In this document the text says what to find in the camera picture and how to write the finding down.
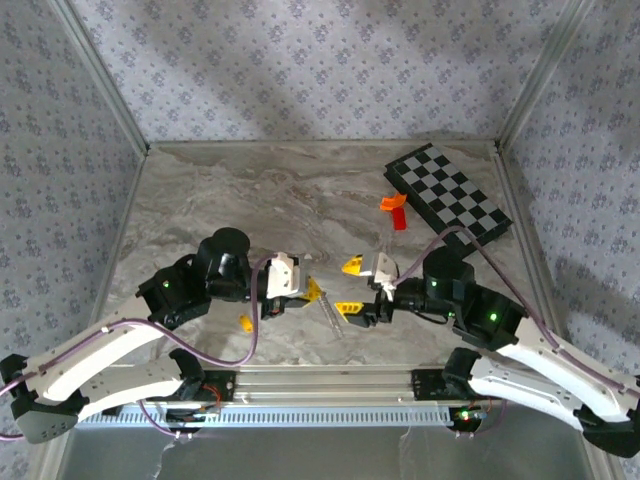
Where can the clear plastic stick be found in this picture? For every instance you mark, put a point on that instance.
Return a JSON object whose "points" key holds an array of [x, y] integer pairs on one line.
{"points": [[332, 315]]}

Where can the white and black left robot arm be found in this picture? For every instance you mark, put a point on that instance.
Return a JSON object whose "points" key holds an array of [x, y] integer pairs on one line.
{"points": [[100, 350]]}

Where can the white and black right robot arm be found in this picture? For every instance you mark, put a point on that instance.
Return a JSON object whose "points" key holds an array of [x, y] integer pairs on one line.
{"points": [[550, 360]]}

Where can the red plastic piece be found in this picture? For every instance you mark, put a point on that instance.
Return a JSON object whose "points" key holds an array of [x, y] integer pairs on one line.
{"points": [[399, 220]]}

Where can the orange plastic piece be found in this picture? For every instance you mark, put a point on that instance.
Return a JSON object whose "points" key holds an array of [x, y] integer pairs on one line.
{"points": [[392, 202]]}

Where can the aluminium base extrusion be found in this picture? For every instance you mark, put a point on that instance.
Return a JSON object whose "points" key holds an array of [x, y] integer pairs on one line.
{"points": [[320, 385]]}

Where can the black and grey chessboard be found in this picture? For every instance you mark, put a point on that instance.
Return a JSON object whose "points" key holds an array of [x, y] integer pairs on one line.
{"points": [[450, 195]]}

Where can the small circuit board with LEDs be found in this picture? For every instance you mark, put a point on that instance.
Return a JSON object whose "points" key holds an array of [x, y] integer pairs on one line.
{"points": [[467, 415]]}

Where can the grey metal sheet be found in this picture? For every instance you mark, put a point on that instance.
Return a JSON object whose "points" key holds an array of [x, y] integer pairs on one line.
{"points": [[320, 455]]}

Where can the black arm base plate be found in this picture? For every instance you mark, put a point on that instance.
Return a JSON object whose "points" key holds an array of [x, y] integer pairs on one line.
{"points": [[425, 385], [225, 385]]}

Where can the aluminium side rail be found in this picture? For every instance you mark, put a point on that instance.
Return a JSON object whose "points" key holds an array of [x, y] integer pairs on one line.
{"points": [[117, 240], [520, 210]]}

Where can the aluminium back rail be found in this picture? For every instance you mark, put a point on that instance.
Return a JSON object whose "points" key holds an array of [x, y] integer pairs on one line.
{"points": [[320, 144]]}

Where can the aluminium frame post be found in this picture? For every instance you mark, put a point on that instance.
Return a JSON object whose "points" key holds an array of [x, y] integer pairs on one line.
{"points": [[100, 80], [545, 75]]}

